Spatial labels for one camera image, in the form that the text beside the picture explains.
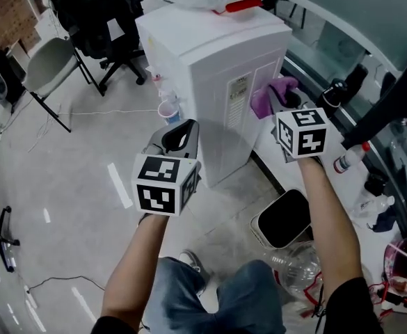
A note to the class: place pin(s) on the purple cleaning cloth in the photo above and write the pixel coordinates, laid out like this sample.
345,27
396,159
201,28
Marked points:
260,103

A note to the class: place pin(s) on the small black bag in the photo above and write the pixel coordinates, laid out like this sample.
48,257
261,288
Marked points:
375,184

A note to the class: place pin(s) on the empty clear water jug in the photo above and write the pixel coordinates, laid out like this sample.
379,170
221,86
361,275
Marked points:
293,266

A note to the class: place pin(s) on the person's grey sneaker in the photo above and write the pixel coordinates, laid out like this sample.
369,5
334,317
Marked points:
192,261

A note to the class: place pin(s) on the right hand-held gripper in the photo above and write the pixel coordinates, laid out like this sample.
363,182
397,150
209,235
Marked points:
304,134

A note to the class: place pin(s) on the clear bottle with red cap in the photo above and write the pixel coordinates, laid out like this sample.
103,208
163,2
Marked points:
349,158

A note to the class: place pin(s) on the grey folding chair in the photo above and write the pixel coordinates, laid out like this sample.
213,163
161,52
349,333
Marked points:
46,64

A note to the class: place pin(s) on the person's right forearm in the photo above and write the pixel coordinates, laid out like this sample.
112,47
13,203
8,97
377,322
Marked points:
328,221

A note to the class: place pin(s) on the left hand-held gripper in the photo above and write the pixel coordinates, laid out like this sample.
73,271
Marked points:
158,193

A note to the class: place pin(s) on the dark blue face mask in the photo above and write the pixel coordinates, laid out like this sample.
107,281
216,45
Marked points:
384,221

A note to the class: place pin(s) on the person's blue jeans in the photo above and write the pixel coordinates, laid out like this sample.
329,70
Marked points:
189,301

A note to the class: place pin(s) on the white water dispenser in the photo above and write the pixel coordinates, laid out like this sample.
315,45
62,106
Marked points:
210,82

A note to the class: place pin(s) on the person's left forearm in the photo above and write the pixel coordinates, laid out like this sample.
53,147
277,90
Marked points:
137,263

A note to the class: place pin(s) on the white bin with black liner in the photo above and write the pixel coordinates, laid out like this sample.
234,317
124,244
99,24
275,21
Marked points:
281,218

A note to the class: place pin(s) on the person's black shirt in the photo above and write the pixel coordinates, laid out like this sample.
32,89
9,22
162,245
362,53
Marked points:
349,308

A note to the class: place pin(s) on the black insulated bottle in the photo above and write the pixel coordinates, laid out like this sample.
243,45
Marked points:
332,96

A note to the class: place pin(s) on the black office chair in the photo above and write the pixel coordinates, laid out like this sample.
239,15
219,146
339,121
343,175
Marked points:
95,16

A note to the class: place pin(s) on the blue paper cup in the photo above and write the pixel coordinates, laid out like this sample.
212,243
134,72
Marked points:
170,115

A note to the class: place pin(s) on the clear plastic bottle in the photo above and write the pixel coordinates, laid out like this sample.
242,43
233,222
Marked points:
373,205

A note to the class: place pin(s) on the pink iridescent bag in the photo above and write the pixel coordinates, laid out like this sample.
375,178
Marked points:
405,266

